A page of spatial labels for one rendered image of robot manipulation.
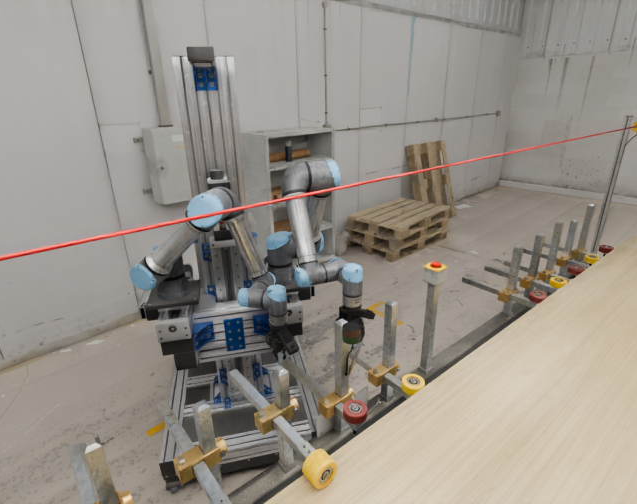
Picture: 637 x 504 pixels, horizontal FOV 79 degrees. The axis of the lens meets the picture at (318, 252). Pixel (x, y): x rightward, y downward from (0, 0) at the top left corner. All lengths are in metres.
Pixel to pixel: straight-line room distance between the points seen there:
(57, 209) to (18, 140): 0.52
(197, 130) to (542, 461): 1.71
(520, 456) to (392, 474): 0.38
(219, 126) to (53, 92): 1.82
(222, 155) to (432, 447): 1.41
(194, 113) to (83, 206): 1.88
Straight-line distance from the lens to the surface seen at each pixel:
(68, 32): 3.52
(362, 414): 1.37
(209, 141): 1.85
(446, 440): 1.35
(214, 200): 1.44
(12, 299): 3.65
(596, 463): 1.46
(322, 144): 4.36
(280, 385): 1.24
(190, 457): 1.23
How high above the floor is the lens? 1.87
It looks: 22 degrees down
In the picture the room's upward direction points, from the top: 1 degrees counter-clockwise
